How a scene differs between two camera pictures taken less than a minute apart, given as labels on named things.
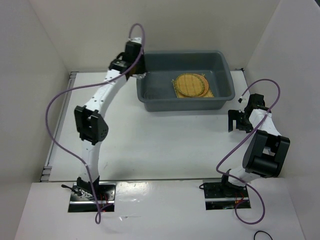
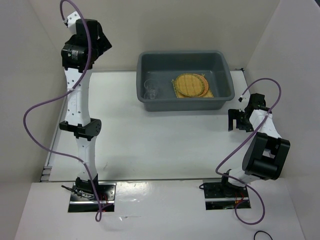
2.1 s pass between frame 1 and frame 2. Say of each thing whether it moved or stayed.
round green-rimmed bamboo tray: stayed
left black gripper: moved
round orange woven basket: stayed
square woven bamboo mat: stayed
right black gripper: stayed
